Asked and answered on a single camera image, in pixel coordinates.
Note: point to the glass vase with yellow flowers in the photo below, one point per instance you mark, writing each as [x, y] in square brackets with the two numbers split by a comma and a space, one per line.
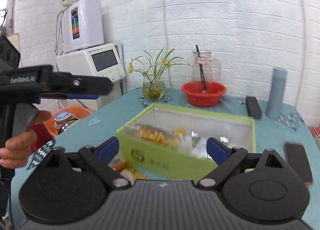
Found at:
[152, 69]

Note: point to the white appliance with screen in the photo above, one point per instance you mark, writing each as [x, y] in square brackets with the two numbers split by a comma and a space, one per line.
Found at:
[99, 61]

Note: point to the silver foil snack bag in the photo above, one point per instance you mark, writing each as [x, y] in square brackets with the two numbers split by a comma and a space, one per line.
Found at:
[199, 146]

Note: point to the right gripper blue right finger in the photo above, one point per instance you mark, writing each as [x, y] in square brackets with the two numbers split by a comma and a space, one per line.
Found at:
[217, 150]

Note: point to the small black box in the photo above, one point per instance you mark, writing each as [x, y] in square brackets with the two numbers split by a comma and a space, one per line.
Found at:
[253, 108]

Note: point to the teal patterned tablecloth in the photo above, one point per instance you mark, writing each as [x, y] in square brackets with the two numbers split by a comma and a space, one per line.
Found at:
[66, 186]

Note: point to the white water purifier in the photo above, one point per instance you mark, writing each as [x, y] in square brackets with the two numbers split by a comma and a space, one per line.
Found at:
[82, 26]

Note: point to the grey cylindrical bottle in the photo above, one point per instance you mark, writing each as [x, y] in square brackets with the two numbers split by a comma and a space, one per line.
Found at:
[278, 85]

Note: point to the green cardboard box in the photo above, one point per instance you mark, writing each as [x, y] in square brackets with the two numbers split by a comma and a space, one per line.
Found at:
[179, 164]

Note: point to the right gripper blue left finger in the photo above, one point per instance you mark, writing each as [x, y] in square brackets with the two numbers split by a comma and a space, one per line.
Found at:
[108, 150]

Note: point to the red plastic basket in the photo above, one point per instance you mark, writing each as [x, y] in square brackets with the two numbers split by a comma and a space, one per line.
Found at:
[199, 97]

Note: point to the smartphone with pink case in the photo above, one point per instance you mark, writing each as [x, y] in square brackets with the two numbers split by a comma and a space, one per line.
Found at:
[296, 157]

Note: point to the yellow chips bag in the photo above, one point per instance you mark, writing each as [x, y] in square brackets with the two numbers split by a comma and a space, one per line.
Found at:
[154, 135]

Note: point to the yellow snack packet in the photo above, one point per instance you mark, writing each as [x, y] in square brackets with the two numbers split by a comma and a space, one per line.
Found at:
[121, 166]

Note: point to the glass pitcher with straw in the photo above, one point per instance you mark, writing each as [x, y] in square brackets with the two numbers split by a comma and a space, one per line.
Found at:
[205, 68]

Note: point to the person's left hand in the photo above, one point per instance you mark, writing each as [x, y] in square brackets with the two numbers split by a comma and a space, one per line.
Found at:
[17, 150]

